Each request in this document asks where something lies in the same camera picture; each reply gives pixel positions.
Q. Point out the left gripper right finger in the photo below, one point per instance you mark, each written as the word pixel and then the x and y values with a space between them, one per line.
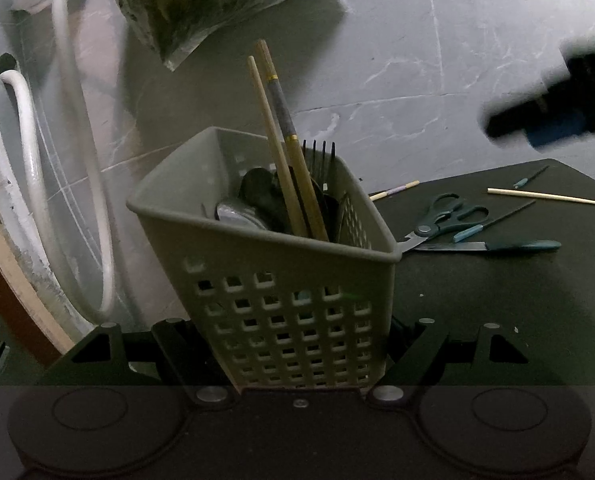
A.
pixel 413 354

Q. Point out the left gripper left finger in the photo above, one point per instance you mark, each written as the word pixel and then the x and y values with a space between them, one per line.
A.
pixel 189 362

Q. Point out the white perforated utensil basket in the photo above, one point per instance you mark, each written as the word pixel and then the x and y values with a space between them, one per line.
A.
pixel 278 310

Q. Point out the teal handled thin skewer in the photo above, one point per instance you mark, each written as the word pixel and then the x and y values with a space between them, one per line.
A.
pixel 525 180

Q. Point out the long bamboo chopstick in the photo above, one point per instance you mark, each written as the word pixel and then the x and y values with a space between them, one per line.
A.
pixel 540 196

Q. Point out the teal handled black skewer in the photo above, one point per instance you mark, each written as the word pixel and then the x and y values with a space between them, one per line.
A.
pixel 467 233

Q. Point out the green handled kitchen knife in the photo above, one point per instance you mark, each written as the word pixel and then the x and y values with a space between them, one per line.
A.
pixel 510 248

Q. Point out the dark green scissors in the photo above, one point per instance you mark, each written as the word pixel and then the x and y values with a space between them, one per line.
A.
pixel 447 213

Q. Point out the bamboo chopstick pair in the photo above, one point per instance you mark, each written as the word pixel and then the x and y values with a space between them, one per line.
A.
pixel 295 214
pixel 293 147

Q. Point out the steel spoon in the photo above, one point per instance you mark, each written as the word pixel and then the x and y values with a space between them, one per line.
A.
pixel 237 213

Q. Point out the purple banded bamboo chopstick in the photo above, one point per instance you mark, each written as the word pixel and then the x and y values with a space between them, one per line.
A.
pixel 393 191

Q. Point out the large dark spoon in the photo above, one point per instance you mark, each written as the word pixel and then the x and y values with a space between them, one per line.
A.
pixel 260 189

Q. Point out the black steel fork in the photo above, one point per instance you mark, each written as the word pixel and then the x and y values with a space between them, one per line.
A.
pixel 320 161

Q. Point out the brown wooden door frame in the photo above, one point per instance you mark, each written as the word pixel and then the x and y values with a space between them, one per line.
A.
pixel 29 320

